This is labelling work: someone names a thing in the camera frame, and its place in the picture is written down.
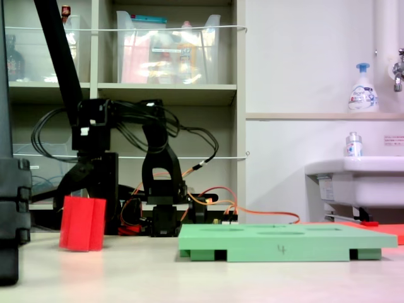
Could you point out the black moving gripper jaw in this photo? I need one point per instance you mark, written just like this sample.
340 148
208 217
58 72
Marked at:
74 178

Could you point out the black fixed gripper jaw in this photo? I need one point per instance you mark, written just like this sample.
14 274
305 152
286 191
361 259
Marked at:
112 176

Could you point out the red cross columnar block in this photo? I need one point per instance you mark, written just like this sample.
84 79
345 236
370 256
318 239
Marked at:
82 224

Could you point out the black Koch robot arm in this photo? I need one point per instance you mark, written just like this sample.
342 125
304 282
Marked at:
159 176

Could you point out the large orange foam block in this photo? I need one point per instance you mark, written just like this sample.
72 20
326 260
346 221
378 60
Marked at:
334 223

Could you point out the thin black tripod brace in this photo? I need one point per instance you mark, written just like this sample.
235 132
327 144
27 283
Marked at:
44 196

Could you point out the black notched tripod leg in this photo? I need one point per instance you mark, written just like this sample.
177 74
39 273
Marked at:
12 205

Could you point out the pink refill pouch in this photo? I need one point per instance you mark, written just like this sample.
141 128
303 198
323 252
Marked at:
134 63

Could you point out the beige shelf unit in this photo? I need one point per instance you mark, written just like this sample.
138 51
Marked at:
167 91

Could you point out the clear bin with bottles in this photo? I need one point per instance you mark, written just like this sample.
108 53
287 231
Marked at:
31 63

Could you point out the dark glass bottle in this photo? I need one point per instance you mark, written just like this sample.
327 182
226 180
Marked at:
14 63

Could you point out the large clear storage bin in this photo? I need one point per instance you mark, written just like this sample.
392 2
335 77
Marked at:
167 57

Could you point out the orange label spray bottle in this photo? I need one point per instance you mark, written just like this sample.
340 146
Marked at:
187 60

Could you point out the small circuit board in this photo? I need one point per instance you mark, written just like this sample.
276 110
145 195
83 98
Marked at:
230 219

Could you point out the brown bottle red cap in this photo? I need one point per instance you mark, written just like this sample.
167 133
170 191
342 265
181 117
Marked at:
66 12

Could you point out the teal flat box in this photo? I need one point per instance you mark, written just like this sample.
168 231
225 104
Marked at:
148 19

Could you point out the green shape sorter board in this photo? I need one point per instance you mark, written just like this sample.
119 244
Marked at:
284 243

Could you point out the white sink label sticker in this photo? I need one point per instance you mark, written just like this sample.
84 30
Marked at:
326 189

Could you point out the small clear sanitizer bottle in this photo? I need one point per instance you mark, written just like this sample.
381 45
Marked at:
353 146

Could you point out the white ceramic sink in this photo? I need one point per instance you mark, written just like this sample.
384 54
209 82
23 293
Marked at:
363 183

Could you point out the white foam soap bottle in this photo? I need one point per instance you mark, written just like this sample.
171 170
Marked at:
363 94

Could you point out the chrome water faucet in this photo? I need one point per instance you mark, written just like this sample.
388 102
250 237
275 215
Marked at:
398 75

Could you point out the white wall notice sticker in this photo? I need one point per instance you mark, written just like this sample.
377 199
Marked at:
394 140

